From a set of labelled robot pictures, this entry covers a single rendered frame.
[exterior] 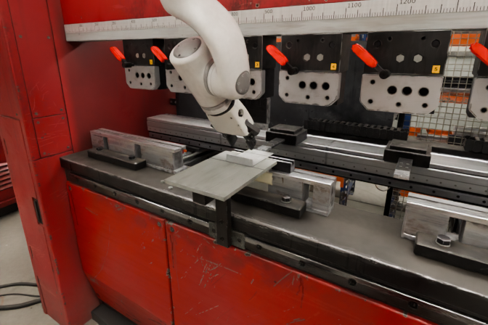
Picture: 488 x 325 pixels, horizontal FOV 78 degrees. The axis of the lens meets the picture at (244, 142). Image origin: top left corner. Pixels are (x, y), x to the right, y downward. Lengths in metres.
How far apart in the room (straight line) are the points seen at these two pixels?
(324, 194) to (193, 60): 0.48
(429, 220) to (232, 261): 0.52
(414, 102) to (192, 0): 0.48
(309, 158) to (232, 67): 0.63
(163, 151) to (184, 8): 0.66
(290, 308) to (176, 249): 0.41
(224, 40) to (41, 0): 1.00
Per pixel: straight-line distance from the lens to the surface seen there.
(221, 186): 0.70
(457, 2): 0.72
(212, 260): 0.98
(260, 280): 0.91
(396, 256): 0.77
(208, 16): 0.56
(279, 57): 0.74
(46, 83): 1.42
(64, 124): 1.46
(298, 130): 1.09
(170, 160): 1.11
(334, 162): 1.08
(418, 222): 0.82
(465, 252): 0.80
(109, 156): 1.29
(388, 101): 0.72
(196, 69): 0.60
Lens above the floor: 1.30
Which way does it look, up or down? 17 degrees down
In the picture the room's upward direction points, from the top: straight up
